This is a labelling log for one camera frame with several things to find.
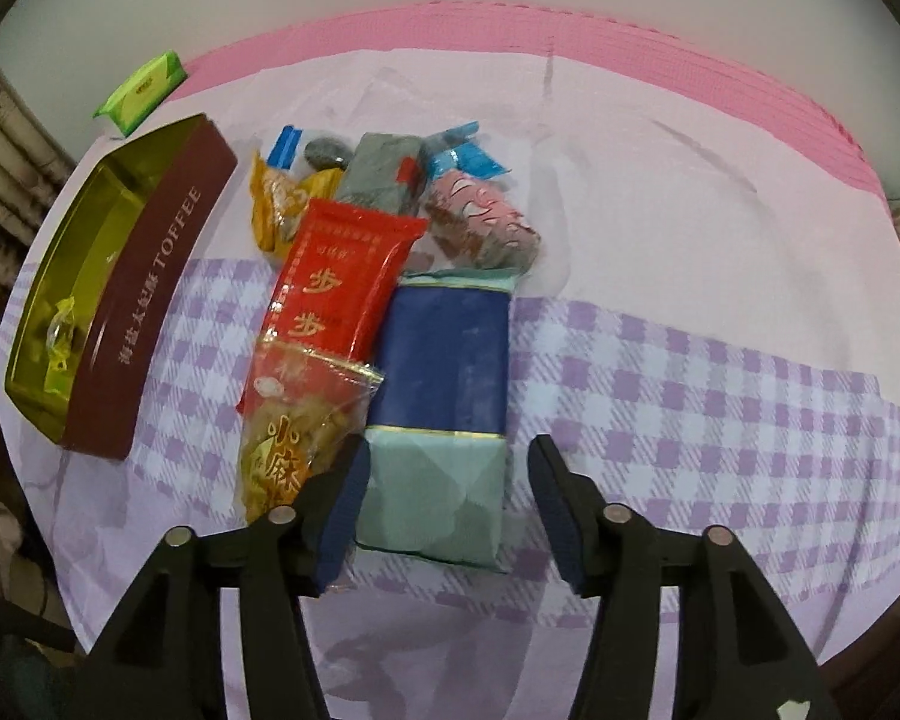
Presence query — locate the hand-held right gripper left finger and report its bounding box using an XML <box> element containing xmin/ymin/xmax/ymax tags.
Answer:
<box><xmin>75</xmin><ymin>435</ymin><xmax>372</xmax><ymax>720</ymax></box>

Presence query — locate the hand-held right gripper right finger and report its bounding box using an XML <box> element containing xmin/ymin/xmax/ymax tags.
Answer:
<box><xmin>529</xmin><ymin>433</ymin><xmax>845</xmax><ymax>720</ymax></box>

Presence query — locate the clear yellow snack packet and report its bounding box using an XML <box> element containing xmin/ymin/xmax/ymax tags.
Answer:
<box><xmin>238</xmin><ymin>341</ymin><xmax>386</xmax><ymax>526</ymax></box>

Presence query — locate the navy and teal snack packet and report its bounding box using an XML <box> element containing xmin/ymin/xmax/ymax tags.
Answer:
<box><xmin>354</xmin><ymin>270</ymin><xmax>515</xmax><ymax>572</ymax></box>

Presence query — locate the maroon tin box gold inside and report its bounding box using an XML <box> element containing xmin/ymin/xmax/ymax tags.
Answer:
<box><xmin>4</xmin><ymin>114</ymin><xmax>237</xmax><ymax>461</ymax></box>

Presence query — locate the pink patterned snack packet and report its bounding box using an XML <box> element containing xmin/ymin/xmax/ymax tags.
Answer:
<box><xmin>420</xmin><ymin>169</ymin><xmax>541</xmax><ymax>272</ymax></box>

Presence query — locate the red snack packet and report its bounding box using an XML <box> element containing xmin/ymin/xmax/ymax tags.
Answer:
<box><xmin>236</xmin><ymin>199</ymin><xmax>430</xmax><ymax>413</ymax></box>

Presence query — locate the pink purple checked bed sheet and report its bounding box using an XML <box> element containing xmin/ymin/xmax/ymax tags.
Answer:
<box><xmin>0</xmin><ymin>0</ymin><xmax>900</xmax><ymax>720</ymax></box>

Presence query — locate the orange yellow snack packet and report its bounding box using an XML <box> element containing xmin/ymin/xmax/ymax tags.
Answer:
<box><xmin>249</xmin><ymin>151</ymin><xmax>346</xmax><ymax>265</ymax></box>

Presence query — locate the yellow wrapped candy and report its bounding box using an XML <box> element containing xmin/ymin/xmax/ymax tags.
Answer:
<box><xmin>41</xmin><ymin>296</ymin><xmax>95</xmax><ymax>398</ymax></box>

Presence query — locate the grey snack packet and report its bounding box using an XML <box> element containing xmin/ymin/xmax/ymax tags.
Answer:
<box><xmin>335</xmin><ymin>131</ymin><xmax>428</xmax><ymax>215</ymax></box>

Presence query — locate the small blue silver candy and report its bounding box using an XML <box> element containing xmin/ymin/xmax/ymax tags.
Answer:
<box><xmin>268</xmin><ymin>125</ymin><xmax>353</xmax><ymax>172</ymax></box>

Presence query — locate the blue foil candy wrapper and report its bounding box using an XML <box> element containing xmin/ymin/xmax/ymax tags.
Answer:
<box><xmin>424</xmin><ymin>121</ymin><xmax>512</xmax><ymax>179</ymax></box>

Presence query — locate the green tissue pack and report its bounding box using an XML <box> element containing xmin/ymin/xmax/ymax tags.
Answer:
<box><xmin>94</xmin><ymin>51</ymin><xmax>188</xmax><ymax>137</ymax></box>

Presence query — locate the brown beige curtain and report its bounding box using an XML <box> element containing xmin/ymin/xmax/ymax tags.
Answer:
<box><xmin>0</xmin><ymin>52</ymin><xmax>77</xmax><ymax>271</ymax></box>

